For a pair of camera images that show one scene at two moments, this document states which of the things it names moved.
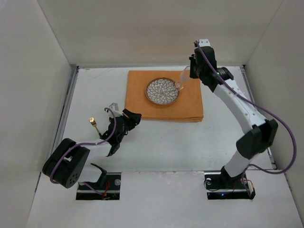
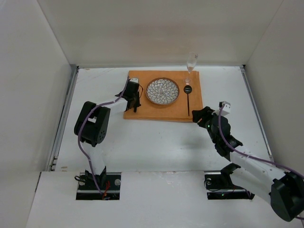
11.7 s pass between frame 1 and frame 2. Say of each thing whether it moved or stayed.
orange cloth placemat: stayed
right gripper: moved
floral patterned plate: stayed
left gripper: moved
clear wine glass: moved
